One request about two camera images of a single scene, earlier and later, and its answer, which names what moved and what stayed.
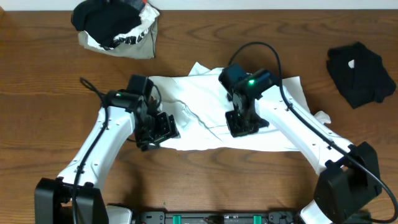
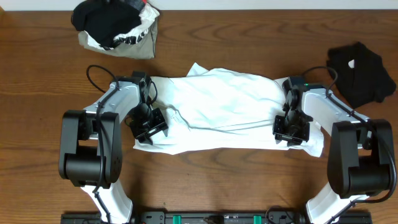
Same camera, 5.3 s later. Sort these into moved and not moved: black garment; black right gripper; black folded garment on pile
Moved: black right gripper
Not moved: black garment; black folded garment on pile
